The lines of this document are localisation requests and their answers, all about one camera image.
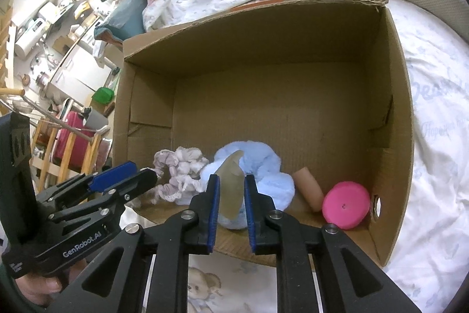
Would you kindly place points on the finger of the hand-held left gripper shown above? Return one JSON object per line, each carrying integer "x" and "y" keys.
{"x": 135, "y": 183}
{"x": 110, "y": 175}

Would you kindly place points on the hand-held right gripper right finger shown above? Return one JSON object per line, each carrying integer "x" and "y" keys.
{"x": 251, "y": 214}

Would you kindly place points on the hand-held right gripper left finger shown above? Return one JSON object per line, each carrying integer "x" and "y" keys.
{"x": 213, "y": 210}

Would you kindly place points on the tan cardboard piece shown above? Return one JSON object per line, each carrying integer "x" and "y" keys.
{"x": 230, "y": 184}

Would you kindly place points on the pale floral scrunchie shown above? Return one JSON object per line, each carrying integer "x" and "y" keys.
{"x": 179, "y": 166}

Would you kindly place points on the blue fluffy scrunchie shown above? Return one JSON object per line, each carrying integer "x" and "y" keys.
{"x": 267, "y": 166}

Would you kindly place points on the beige foam cylinder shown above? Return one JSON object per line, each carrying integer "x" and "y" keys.
{"x": 309, "y": 186}

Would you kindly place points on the pink rubber duck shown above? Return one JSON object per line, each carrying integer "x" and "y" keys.
{"x": 346, "y": 205}

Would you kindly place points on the brown cardboard box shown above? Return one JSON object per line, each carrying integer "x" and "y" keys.
{"x": 274, "y": 96}

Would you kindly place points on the person's left hand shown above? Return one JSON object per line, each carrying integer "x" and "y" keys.
{"x": 44, "y": 287}

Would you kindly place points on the pink suitcase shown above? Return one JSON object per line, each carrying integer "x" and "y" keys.
{"x": 69, "y": 137}

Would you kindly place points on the grey bin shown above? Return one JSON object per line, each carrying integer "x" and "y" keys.
{"x": 96, "y": 119}

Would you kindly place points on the wooden rack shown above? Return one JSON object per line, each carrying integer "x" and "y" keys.
{"x": 44, "y": 159}

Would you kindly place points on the green bucket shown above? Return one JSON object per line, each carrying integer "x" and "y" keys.
{"x": 103, "y": 95}

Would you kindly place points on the white cabinet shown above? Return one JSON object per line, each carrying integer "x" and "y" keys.
{"x": 75, "y": 73}

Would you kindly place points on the white kitchen appliance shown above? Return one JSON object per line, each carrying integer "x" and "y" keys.
{"x": 31, "y": 38}

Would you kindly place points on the teal pillow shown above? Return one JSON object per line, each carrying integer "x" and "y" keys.
{"x": 126, "y": 14}

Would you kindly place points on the white floral bed sheet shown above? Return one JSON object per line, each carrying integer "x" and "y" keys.
{"x": 439, "y": 151}

